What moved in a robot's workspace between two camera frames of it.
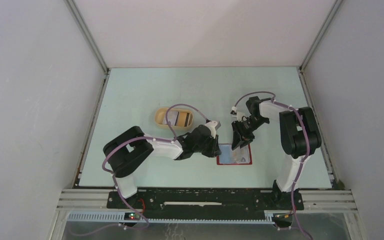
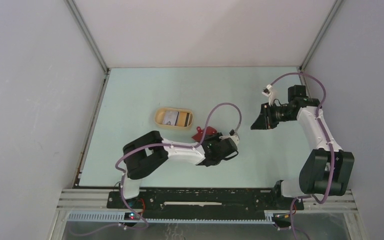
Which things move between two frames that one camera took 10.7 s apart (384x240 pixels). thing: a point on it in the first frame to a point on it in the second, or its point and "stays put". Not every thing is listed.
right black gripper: [240, 139] to [265, 121]
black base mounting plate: [200, 200] stays put
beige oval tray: [178, 118] stays put
